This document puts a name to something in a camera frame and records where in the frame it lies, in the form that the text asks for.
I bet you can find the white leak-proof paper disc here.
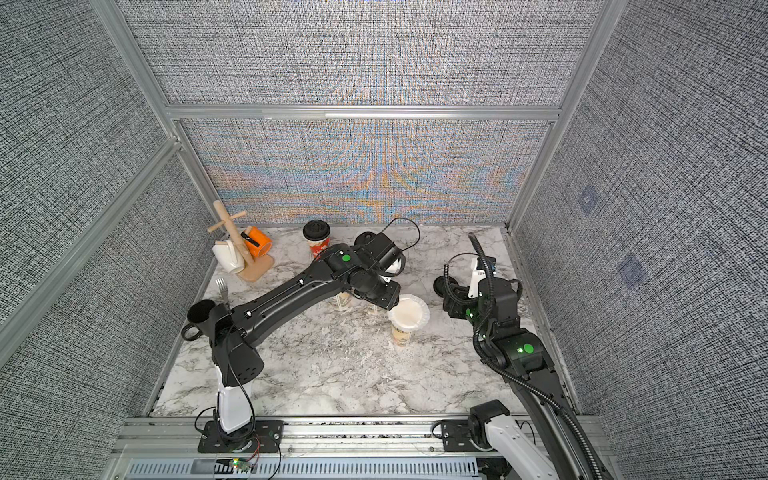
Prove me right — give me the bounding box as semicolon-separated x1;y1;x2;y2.
388;294;430;332

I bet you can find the cream paper cup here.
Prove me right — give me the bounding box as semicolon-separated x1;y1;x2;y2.
391;324;413;347
334;292;351;311

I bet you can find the black cup lid back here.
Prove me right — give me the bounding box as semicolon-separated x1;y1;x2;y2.
433;276;459;298

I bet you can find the red paper milk tea cup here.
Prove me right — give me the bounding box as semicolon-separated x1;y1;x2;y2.
308;237;330;257

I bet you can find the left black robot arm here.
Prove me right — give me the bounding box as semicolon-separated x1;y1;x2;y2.
198;235;404;435

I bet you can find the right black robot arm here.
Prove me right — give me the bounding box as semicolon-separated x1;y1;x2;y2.
433;276;613;479

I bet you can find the wooden mug tree stand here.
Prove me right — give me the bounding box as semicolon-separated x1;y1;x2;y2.
207;200;275;282

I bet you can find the orange mug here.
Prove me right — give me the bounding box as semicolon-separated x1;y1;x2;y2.
241;226;272;259

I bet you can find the white mug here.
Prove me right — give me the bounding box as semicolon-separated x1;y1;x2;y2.
212;240;245;273

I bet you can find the black mug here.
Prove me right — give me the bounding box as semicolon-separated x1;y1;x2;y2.
181;299;231;341

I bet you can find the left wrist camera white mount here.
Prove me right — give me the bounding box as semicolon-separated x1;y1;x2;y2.
355;231;406;277

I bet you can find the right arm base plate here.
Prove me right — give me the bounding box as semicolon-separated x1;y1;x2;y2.
430;419;480;453

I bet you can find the silver fork green handle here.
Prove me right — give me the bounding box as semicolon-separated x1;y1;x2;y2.
215;277;230;306

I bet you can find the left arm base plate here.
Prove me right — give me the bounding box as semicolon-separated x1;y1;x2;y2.
197;420;285;454

